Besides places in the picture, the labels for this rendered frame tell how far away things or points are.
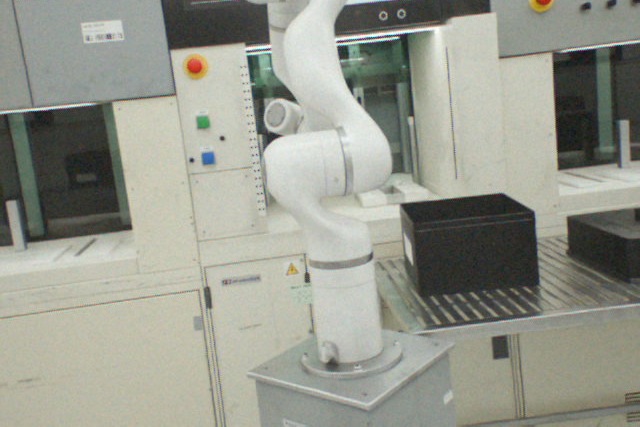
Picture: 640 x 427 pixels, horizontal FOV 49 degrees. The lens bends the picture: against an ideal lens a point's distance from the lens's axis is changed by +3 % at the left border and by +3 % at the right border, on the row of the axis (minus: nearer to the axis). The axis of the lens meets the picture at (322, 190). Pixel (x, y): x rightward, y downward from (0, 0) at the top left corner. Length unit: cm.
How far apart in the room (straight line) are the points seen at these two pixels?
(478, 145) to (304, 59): 83
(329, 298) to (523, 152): 100
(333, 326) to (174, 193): 84
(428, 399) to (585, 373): 105
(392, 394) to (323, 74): 56
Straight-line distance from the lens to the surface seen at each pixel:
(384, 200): 216
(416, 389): 127
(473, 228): 158
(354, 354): 125
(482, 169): 197
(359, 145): 118
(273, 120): 166
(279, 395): 128
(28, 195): 249
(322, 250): 120
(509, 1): 203
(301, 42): 127
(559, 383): 227
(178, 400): 210
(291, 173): 116
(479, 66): 195
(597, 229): 175
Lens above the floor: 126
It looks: 9 degrees down
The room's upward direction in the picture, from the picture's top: 6 degrees counter-clockwise
